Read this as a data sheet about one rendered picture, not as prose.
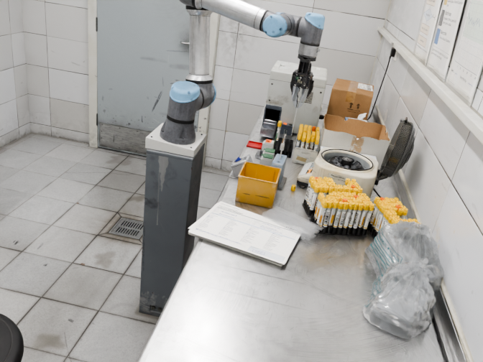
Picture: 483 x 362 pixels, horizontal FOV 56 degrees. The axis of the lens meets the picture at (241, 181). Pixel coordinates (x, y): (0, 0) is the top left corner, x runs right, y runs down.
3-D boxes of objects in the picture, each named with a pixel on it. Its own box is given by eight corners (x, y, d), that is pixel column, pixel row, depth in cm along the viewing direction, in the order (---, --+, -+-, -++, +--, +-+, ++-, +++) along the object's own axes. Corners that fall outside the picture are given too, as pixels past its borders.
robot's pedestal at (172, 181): (138, 312, 224) (146, 149, 187) (152, 287, 242) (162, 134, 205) (177, 321, 222) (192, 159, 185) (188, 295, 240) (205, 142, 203)
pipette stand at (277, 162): (269, 175, 179) (273, 152, 175) (286, 179, 178) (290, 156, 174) (264, 185, 170) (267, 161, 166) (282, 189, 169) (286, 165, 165)
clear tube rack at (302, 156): (295, 146, 213) (297, 131, 210) (315, 150, 212) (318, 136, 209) (291, 162, 195) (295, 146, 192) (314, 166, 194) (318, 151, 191)
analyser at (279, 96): (267, 113, 256) (276, 59, 243) (315, 122, 253) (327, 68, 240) (260, 130, 228) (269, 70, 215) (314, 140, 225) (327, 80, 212)
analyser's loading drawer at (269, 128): (264, 123, 233) (266, 113, 230) (277, 125, 232) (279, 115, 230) (259, 135, 214) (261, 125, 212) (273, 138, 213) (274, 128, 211)
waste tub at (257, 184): (241, 185, 168) (245, 161, 164) (277, 192, 167) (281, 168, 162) (233, 201, 156) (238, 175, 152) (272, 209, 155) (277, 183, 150)
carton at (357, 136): (318, 141, 223) (324, 112, 217) (376, 152, 220) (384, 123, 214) (316, 160, 201) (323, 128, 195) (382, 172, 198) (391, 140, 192)
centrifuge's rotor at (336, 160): (326, 163, 185) (330, 146, 182) (364, 172, 181) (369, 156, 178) (320, 177, 171) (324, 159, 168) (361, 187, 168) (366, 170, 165)
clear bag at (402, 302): (378, 277, 127) (392, 236, 121) (439, 307, 119) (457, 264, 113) (350, 314, 112) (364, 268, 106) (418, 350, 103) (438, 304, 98)
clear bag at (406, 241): (357, 245, 141) (373, 192, 133) (410, 248, 143) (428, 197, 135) (387, 301, 118) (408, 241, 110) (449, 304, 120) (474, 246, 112)
